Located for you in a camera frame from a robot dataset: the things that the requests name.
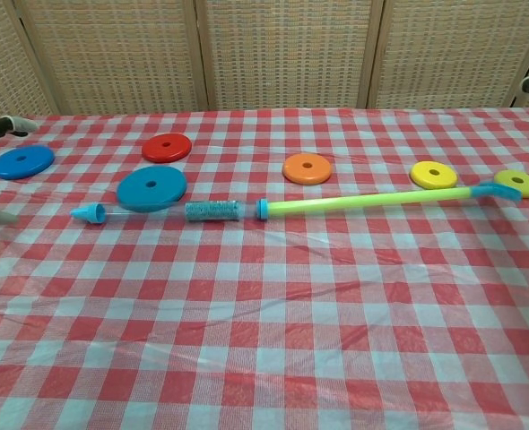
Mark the large teal plastic disc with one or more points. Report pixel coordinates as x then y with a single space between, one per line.
134 190

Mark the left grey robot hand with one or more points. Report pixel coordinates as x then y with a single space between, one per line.
4 126

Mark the red plastic disc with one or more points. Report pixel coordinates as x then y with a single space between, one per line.
177 150

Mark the red white checkered tablecloth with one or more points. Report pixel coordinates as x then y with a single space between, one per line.
264 336

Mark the orange plastic disc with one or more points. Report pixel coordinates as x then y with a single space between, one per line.
320 172

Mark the yellow plastic disc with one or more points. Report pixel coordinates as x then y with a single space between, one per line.
421 179

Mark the blue plastic disc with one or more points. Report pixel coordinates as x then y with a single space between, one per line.
9 165

